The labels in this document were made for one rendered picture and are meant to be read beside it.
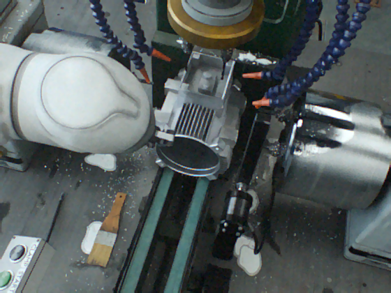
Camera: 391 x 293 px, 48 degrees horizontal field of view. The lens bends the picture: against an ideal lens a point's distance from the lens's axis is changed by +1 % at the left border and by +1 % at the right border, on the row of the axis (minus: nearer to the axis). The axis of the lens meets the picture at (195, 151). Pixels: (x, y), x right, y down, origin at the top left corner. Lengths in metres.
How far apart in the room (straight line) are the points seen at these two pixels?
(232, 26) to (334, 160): 0.34
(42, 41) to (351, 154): 0.69
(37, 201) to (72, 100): 0.82
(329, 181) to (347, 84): 0.65
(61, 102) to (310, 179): 0.63
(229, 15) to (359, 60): 0.91
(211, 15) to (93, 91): 0.41
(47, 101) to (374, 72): 1.33
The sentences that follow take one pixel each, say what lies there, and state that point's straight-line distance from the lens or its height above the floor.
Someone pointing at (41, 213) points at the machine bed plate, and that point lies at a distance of 1.21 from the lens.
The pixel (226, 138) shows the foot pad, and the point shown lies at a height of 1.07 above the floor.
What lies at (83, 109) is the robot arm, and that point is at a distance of 0.42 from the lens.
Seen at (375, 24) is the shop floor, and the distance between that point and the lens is 3.20.
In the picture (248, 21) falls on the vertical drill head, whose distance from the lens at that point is 0.83.
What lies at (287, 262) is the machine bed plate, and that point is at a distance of 1.16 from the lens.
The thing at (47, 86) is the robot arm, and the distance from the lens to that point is 0.44.
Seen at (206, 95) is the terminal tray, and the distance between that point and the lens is 0.94.
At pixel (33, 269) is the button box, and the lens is 0.87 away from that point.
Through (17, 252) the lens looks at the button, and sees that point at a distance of 0.88.
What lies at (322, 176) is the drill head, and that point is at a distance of 0.94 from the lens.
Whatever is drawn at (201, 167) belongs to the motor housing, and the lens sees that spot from 1.07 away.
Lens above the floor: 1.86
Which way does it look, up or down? 57 degrees down
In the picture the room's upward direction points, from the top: 7 degrees clockwise
